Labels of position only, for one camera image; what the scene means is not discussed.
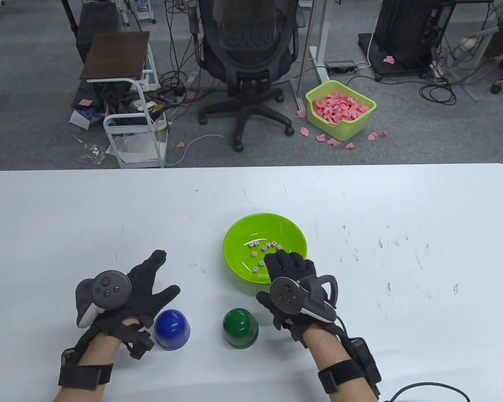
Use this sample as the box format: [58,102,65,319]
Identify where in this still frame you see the white cardboard box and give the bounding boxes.
[69,110,91,129]

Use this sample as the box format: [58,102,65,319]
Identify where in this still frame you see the brown top side table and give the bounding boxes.
[80,31,160,90]

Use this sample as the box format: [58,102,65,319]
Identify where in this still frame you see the black mesh office chair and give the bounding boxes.
[191,0,306,152]

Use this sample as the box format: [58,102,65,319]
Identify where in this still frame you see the black wrist camera strap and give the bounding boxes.
[317,337,382,394]
[59,348,114,391]

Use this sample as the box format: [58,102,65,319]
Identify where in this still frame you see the person's left hand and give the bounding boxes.
[75,250,181,360]

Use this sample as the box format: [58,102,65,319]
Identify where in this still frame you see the grey power box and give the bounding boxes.
[325,61,358,75]

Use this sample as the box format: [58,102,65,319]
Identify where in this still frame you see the person's right forearm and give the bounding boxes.
[306,325,380,402]

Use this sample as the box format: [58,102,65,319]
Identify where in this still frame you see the coiled black cable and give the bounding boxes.
[419,82,457,105]

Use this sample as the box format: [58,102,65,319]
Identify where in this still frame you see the light green plastic bin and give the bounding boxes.
[305,80,377,142]

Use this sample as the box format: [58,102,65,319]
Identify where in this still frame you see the blue dice cup cover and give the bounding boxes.
[154,309,191,350]

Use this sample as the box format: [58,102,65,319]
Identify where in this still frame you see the scattered pink floor scraps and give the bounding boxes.
[297,110,388,150]

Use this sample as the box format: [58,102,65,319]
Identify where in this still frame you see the white floor cable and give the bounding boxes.
[166,134,225,166]

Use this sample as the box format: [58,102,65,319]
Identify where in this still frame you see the black wheeled platform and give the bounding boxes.
[357,33,432,82]

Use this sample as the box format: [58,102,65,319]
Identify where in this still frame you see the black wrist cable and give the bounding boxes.
[384,382,470,402]

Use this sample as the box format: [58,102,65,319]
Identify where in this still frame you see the pile of pink scraps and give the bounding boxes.
[312,91,370,125]

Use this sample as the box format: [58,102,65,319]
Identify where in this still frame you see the dark grey motion controller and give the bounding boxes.
[270,274,339,323]
[75,270,132,328]

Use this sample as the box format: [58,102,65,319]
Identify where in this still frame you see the black cable tangle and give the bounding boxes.
[157,69,198,101]

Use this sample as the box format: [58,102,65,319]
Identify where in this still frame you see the dark side table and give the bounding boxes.
[61,0,120,64]

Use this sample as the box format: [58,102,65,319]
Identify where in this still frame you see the green dice cup cover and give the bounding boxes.
[223,308,259,349]

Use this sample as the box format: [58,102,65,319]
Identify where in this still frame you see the clear plastic wrapper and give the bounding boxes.
[79,142,106,165]

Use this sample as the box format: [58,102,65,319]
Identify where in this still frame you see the person's right hand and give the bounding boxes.
[257,250,340,348]

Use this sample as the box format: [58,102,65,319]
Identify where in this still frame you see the white desk leg frame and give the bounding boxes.
[290,0,331,111]

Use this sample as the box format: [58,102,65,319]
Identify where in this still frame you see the black computer tower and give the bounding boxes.
[373,0,436,71]

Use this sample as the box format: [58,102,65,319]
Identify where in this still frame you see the group of white dice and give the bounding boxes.
[248,240,284,273]

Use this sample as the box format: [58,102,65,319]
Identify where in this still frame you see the white metal cart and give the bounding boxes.
[104,79,169,169]

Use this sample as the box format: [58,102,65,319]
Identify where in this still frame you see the lime green plastic bowl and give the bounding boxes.
[223,213,308,285]

